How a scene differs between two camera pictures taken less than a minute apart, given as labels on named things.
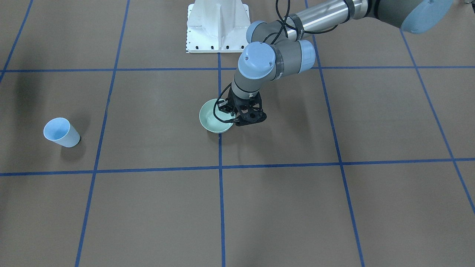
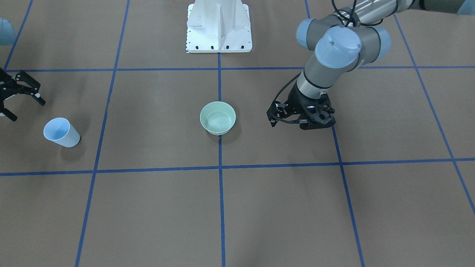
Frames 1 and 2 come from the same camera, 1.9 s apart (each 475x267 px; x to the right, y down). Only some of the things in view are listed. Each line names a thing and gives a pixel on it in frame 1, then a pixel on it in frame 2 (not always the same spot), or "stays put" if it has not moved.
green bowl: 209,121 stays put
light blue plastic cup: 60,130 stays put
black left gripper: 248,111 to 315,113
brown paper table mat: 367,161 stays put
